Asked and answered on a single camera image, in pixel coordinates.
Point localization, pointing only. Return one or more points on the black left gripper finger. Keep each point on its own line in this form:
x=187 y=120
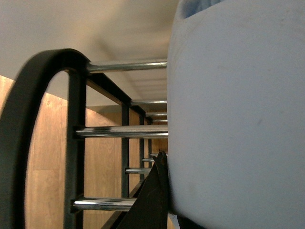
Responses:
x=150 y=210

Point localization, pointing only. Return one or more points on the black metal shoe rack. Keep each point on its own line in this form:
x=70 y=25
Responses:
x=18 y=120

